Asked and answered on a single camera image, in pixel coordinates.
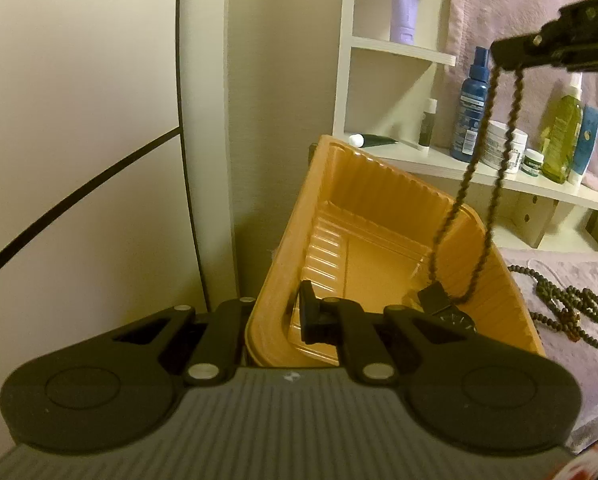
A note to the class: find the white shelf unit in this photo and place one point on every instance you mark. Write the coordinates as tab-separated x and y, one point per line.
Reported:
386	88

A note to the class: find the small dark vial white cap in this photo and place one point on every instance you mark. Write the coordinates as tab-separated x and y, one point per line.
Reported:
427	124

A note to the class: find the dark green tube white cap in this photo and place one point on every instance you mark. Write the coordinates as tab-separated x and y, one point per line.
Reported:
366	140

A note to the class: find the pink towel cloth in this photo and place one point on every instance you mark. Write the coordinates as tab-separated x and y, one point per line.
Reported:
477	23

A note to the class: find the lavender tube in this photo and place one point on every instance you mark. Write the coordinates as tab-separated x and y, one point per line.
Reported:
403	21

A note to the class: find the blue tube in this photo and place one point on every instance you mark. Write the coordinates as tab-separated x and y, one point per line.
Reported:
584	145

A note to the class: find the green oil spray bottle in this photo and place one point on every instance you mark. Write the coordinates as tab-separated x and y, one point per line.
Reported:
563	133

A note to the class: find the orange plastic tray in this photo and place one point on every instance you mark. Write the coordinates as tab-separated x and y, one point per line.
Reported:
363	230

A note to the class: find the black wristwatch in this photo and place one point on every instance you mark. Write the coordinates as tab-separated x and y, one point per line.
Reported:
437	303

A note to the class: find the blue spray bottle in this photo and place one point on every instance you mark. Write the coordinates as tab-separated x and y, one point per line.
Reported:
471	104

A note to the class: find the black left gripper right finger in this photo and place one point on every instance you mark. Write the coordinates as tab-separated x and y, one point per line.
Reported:
345	325

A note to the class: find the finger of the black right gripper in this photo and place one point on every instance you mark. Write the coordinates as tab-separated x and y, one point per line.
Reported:
584	60
547	47

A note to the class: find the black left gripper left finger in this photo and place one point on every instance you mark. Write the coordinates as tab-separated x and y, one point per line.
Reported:
218	353

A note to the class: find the small green-label jar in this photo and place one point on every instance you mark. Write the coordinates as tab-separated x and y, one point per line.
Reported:
532	162

